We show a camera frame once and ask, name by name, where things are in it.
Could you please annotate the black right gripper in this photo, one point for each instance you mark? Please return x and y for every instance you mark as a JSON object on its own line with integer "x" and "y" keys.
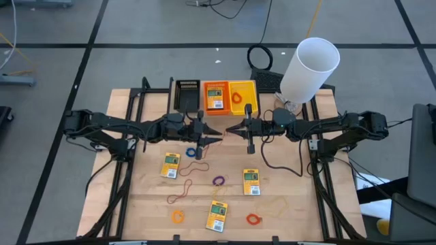
{"x": 260, "y": 128}

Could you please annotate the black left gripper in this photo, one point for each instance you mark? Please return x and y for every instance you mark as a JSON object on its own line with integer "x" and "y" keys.
{"x": 194, "y": 131}

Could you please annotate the yellow green Crayola crayon box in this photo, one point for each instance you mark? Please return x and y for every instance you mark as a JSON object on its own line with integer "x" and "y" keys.
{"x": 215, "y": 100}
{"x": 251, "y": 182}
{"x": 216, "y": 216}
{"x": 170, "y": 165}

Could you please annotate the yellow rubber band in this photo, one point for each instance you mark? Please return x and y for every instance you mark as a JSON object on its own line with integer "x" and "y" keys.
{"x": 257, "y": 206}
{"x": 219, "y": 194}

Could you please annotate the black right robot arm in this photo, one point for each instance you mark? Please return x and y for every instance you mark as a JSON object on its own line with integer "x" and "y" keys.
{"x": 340, "y": 127}

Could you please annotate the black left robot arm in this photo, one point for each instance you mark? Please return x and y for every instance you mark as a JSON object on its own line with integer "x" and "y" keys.
{"x": 112, "y": 122}

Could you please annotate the orange plastic basket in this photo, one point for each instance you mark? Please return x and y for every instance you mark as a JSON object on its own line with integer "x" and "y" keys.
{"x": 227, "y": 98}

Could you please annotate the yellow plastic basket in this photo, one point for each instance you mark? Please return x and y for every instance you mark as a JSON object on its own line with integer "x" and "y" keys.
{"x": 250, "y": 97}

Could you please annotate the black plastic basket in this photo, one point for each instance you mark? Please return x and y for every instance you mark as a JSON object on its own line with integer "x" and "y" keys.
{"x": 182, "y": 95}

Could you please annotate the wooden shelf with black legs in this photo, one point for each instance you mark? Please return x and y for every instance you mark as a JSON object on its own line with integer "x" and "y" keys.
{"x": 171, "y": 102}

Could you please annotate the black mesh panel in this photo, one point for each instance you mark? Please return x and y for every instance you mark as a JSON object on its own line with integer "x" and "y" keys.
{"x": 267, "y": 81}

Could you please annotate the white shade table lamp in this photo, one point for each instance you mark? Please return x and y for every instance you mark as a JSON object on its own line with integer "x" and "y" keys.
{"x": 306, "y": 75}

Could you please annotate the black table clamp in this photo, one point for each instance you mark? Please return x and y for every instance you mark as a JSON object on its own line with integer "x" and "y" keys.
{"x": 276, "y": 239}
{"x": 176, "y": 238}

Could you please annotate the black stand leg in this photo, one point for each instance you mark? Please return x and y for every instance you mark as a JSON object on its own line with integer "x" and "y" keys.
{"x": 381, "y": 192}

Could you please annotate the white paper sheet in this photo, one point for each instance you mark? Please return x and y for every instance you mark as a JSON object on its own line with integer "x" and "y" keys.
{"x": 374, "y": 209}

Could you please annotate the yellow round object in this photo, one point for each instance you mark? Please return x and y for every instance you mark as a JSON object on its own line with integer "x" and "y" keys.
{"x": 384, "y": 227}

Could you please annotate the grey monitor back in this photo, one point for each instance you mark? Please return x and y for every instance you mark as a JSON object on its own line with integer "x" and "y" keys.
{"x": 422, "y": 153}

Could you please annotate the dark grey box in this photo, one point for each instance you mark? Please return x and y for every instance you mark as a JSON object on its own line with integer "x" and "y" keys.
{"x": 412, "y": 221}

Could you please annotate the grey stand base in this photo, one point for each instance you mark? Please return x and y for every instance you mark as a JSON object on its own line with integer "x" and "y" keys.
{"x": 44, "y": 2}
{"x": 17, "y": 80}

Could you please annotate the black floor object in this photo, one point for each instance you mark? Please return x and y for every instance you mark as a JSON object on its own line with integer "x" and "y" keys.
{"x": 5, "y": 114}

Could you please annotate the silver mounting bracket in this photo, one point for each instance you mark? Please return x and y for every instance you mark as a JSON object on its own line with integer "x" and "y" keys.
{"x": 312, "y": 144}
{"x": 131, "y": 143}

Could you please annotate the black aluminium table frame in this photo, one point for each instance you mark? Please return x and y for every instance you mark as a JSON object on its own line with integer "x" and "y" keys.
{"x": 131, "y": 102}

